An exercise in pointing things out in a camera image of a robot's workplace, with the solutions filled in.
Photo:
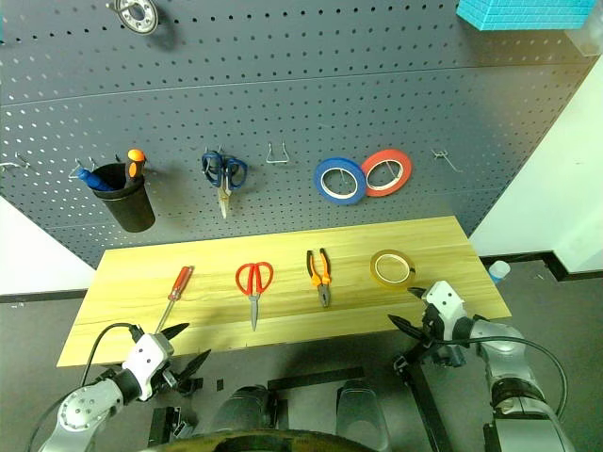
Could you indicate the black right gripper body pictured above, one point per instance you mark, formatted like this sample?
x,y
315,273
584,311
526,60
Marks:
x,y
447,353

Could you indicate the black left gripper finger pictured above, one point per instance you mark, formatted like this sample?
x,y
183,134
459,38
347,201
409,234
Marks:
x,y
172,333
194,366

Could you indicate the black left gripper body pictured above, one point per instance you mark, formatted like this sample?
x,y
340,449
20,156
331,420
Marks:
x,y
173,380

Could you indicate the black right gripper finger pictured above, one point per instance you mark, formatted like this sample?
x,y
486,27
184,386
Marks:
x,y
418,293
409,327

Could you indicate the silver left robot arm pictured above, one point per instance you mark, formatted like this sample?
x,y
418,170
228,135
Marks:
x,y
80,414

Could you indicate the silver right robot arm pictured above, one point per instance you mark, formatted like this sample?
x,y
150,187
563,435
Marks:
x,y
504,358

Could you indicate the yellow transparent tape roll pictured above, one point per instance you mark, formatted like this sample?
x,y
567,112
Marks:
x,y
391,284

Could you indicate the black metal table leg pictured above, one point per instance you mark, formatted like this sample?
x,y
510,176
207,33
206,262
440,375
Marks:
x,y
424,400

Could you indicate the grey rounded housing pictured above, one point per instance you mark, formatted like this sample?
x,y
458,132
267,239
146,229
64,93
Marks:
x,y
247,407
360,407

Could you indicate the clear plastic bottle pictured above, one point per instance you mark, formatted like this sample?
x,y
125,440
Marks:
x,y
499,271

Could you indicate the orange black pliers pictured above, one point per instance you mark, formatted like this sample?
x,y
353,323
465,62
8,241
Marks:
x,y
324,294

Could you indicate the dark curved rim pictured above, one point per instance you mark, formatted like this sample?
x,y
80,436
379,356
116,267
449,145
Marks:
x,y
264,441

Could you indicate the black metal crossbar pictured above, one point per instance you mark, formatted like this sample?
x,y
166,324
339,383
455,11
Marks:
x,y
315,378

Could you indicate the black plastic cup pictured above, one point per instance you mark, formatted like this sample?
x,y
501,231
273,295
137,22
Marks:
x,y
129,207

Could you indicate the red tape roll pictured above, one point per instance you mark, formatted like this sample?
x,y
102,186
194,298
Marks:
x,y
391,154

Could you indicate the blue tape roll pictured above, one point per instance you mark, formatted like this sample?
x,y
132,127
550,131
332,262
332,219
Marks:
x,y
339,163

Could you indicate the dark grey perforated pegboard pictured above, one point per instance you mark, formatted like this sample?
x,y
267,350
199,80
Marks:
x,y
282,94

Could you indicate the teal gridded box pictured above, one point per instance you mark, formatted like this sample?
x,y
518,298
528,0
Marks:
x,y
518,11

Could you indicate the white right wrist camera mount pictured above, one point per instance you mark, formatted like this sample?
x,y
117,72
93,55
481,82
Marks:
x,y
443,299

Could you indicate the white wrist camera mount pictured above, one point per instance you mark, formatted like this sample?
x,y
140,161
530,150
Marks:
x,y
146,360
443,299

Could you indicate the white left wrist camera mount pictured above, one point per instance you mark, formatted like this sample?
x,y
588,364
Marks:
x,y
146,360

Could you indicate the black metal bracket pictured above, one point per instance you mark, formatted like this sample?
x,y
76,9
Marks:
x,y
167,426

